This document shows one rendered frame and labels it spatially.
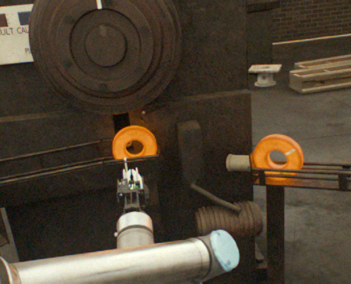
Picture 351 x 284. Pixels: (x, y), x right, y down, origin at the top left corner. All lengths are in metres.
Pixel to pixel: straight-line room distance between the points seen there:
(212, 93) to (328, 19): 6.76
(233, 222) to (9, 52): 0.95
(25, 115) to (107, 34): 0.50
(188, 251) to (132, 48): 0.65
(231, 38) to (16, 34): 0.73
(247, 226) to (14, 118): 0.89
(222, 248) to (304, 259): 1.20
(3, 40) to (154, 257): 0.97
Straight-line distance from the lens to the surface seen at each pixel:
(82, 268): 0.73
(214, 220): 1.43
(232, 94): 1.53
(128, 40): 1.27
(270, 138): 1.36
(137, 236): 1.01
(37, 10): 1.36
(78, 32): 1.28
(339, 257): 2.16
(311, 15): 8.10
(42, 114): 1.56
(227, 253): 0.95
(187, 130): 1.42
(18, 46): 1.53
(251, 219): 1.45
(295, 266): 2.07
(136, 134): 1.44
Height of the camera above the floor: 1.28
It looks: 22 degrees down
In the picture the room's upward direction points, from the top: 6 degrees counter-clockwise
